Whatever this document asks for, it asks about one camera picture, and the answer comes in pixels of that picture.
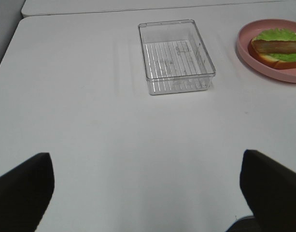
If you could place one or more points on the left clear plastic tray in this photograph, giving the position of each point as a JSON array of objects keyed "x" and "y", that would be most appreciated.
[{"x": 175, "y": 57}]

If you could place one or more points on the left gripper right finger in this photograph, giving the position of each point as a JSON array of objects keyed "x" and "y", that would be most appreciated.
[{"x": 269, "y": 189}]

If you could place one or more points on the bread slice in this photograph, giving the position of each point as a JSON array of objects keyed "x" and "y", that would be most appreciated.
[{"x": 273, "y": 60}]

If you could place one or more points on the bacon strip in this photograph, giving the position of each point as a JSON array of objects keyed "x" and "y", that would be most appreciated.
[{"x": 283, "y": 47}]

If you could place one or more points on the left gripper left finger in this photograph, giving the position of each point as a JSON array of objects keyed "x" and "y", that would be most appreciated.
[{"x": 25, "y": 193}]

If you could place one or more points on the pink round plate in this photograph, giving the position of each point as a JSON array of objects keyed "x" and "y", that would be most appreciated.
[{"x": 251, "y": 30}]

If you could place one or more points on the green lettuce leaf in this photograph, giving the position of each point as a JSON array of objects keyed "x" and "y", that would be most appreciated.
[{"x": 277, "y": 34}]

